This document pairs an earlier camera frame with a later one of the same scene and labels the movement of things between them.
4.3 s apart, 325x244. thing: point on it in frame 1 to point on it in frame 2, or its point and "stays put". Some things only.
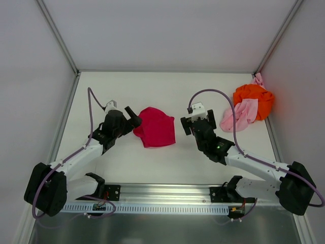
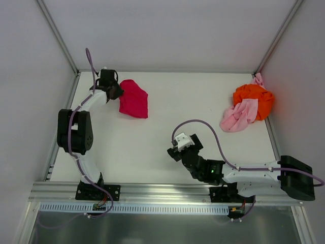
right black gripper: [198, 122] to [173, 153]
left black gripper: [128, 124] to [116, 92]
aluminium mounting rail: [170, 194] stays put
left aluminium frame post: [58, 35] stays put
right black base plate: [228, 194] stays put
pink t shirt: [245, 112] stays put
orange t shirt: [265, 98] stays put
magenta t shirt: [157, 128] to [134, 100]
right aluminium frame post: [282, 28] stays put
